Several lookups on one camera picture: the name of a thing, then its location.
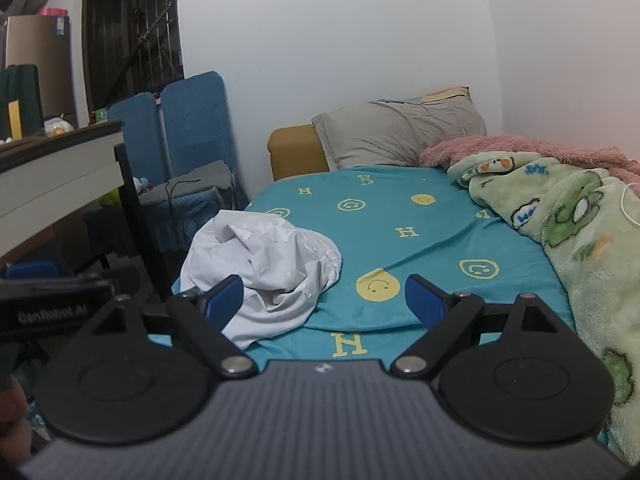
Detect green frog printed blanket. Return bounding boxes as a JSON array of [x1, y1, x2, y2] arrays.
[[446, 155, 640, 466]]

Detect pink fluffy blanket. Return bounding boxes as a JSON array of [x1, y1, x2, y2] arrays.
[[419, 133, 640, 196]]

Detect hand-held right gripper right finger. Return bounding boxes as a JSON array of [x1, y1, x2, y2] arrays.
[[391, 274, 557, 379]]

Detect mustard yellow headboard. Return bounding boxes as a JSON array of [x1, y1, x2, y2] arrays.
[[266, 86, 472, 182]]

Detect grey pillow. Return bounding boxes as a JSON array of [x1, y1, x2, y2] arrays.
[[311, 94, 488, 171]]

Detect cardboard box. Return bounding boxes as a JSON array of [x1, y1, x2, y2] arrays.
[[4, 14, 77, 128]]

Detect person's left hand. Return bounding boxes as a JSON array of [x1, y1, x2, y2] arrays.
[[0, 377, 34, 467]]

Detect white desk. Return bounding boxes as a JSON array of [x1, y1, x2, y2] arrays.
[[0, 119, 174, 306]]

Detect blue folding chair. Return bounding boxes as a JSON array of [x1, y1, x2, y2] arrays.
[[106, 71, 249, 252]]

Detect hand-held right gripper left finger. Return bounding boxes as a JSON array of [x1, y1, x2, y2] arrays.
[[92, 275, 259, 379]]

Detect blue object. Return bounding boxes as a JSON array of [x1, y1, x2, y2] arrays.
[[4, 261, 61, 281]]

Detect white garment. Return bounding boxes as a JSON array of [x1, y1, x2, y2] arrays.
[[179, 209, 344, 351]]

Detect white cable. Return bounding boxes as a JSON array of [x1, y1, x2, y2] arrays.
[[619, 181, 640, 233]]

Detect dark window grille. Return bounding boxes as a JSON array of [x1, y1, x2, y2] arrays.
[[81, 0, 185, 107]]

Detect black cable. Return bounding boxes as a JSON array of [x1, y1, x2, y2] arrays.
[[164, 174, 202, 243]]

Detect dark green folded screen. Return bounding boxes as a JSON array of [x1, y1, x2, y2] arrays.
[[0, 63, 45, 142]]

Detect bed with teal printed sheet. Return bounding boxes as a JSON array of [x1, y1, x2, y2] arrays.
[[147, 165, 581, 361]]

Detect grey cloth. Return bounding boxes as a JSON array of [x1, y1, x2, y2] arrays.
[[137, 160, 237, 207]]

